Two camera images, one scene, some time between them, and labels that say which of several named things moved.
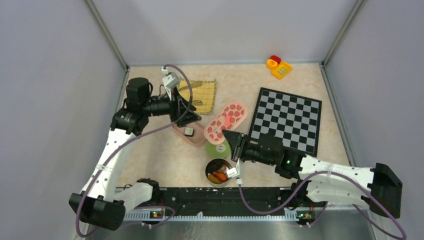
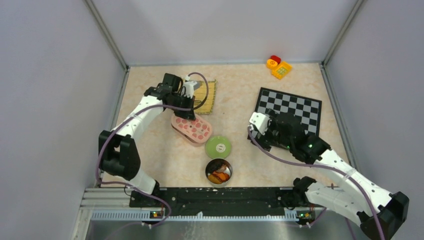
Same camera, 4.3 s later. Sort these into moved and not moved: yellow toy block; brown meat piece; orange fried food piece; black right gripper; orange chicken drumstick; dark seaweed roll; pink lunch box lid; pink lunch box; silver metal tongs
Moved: pink lunch box lid; black right gripper; silver metal tongs
Not moved: yellow toy block; dark seaweed roll; orange fried food piece; brown meat piece; orange chicken drumstick; pink lunch box
